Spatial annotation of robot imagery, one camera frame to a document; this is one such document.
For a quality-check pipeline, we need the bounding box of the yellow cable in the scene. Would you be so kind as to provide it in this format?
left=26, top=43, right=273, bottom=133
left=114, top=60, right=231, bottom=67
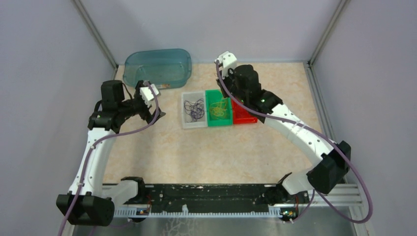
left=208, top=99, right=231, bottom=120

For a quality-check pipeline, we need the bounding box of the black thin cable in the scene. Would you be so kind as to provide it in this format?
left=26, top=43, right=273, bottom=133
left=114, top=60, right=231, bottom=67
left=184, top=99, right=206, bottom=123

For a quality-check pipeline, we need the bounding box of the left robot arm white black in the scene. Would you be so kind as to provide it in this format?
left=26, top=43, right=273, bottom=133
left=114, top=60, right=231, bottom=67
left=56, top=80, right=165, bottom=226

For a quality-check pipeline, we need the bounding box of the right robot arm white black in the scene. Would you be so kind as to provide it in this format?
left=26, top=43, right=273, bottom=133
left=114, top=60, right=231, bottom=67
left=216, top=64, right=352, bottom=203

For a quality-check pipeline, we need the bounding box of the green plastic bin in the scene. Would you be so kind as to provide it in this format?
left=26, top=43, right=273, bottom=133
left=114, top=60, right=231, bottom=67
left=205, top=89, right=233, bottom=127

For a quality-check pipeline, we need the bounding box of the white plastic bin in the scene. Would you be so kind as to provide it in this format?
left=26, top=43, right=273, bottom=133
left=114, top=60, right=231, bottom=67
left=180, top=91, right=208, bottom=129

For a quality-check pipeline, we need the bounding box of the red plastic bin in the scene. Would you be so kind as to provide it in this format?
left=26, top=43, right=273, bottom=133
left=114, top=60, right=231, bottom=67
left=231, top=100, right=258, bottom=125

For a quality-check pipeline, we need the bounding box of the teal transparent plastic tub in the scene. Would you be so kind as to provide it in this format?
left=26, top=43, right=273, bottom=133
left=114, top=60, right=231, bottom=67
left=122, top=49, right=192, bottom=89

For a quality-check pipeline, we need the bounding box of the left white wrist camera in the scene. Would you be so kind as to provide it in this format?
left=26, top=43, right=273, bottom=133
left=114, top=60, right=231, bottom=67
left=140, top=84, right=160, bottom=107

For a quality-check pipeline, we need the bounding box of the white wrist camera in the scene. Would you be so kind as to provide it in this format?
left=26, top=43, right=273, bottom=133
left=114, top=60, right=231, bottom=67
left=140, top=84, right=160, bottom=107
left=214, top=51, right=238, bottom=78

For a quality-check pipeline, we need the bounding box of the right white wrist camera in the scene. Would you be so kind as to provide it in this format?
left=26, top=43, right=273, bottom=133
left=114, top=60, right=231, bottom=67
left=214, top=51, right=238, bottom=78

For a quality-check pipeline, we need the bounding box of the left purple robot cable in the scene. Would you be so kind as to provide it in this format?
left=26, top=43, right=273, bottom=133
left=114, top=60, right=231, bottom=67
left=57, top=81, right=161, bottom=236

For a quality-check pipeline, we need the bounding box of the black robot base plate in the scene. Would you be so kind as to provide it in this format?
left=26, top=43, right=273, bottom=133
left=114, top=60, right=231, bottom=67
left=126, top=184, right=309, bottom=213

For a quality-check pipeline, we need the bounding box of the left aluminium frame post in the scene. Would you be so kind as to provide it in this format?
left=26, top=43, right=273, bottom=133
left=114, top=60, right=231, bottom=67
left=71, top=0, right=118, bottom=71

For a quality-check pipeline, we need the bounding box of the aluminium frame post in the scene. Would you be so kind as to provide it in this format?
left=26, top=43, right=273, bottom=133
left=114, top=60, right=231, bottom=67
left=308, top=0, right=351, bottom=68
left=71, top=0, right=118, bottom=71

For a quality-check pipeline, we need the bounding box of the right aluminium frame post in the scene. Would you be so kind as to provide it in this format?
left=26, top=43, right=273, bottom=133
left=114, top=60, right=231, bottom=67
left=308, top=0, right=351, bottom=68

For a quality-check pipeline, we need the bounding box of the white slotted cable duct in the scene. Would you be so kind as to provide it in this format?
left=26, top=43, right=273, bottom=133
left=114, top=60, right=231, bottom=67
left=114, top=206, right=283, bottom=219

